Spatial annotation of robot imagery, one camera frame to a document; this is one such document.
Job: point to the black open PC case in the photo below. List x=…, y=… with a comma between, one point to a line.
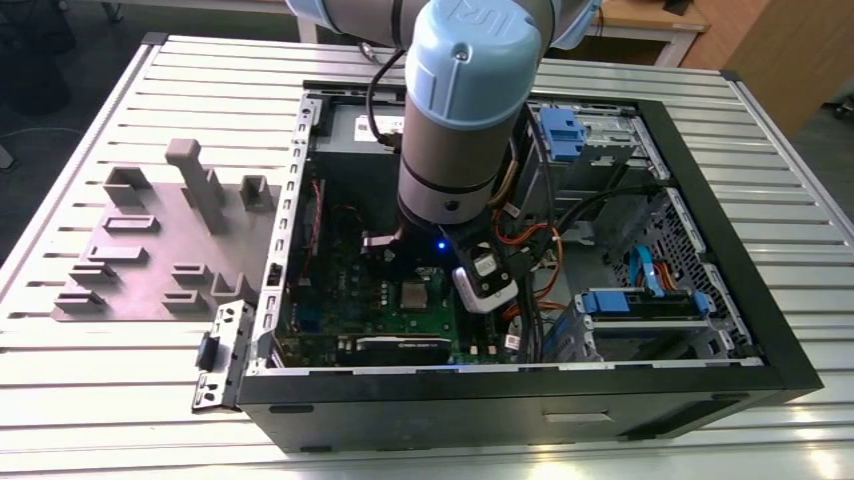
x=468, y=400

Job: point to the brown wooden cabinet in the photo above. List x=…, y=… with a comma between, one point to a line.
x=788, y=50

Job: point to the silver CPU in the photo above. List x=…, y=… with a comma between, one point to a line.
x=416, y=296

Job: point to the grey Dell power supply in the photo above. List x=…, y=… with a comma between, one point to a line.
x=341, y=125

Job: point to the grey plastic parts rack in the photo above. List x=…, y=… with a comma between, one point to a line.
x=154, y=280

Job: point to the grey metal card bracket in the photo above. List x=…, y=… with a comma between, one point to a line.
x=230, y=340

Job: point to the black graphics card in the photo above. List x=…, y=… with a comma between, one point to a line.
x=401, y=347

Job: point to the wooden desk white legs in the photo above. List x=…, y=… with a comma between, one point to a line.
x=634, y=20

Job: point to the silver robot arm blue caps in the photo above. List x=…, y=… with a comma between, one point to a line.
x=461, y=125

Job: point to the black RAM slot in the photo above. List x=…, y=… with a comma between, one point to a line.
x=490, y=337
x=468, y=335

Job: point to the black office chair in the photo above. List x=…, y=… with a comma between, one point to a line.
x=34, y=75

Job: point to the grey metal disk bay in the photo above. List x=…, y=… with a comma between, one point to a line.
x=654, y=327

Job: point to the CPU socket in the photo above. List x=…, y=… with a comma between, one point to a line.
x=414, y=312

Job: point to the green motherboard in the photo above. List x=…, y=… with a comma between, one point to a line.
x=334, y=300

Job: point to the black disk in blue carrier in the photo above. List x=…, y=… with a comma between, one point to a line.
x=610, y=302

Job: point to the grey metal drive cage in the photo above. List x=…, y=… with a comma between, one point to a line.
x=588, y=170

